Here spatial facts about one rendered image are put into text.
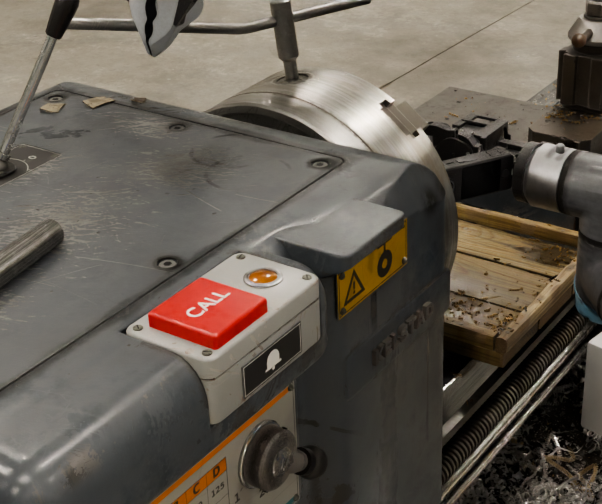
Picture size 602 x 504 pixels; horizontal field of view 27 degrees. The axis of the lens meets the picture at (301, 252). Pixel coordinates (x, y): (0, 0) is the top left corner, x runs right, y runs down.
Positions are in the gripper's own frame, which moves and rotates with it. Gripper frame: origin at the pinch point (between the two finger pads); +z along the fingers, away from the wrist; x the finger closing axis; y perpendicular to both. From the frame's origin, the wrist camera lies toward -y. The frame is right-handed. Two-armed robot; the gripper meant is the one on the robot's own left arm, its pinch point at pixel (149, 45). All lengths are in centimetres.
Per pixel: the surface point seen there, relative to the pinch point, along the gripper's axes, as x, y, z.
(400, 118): -21.0, 16.6, 4.3
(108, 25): 3.3, -2.6, -1.5
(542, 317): -38, 37, 33
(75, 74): 218, 246, 194
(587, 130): -28, 63, 21
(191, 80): 174, 263, 182
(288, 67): -9.0, 12.4, 2.5
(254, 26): -5.5, 9.9, -1.6
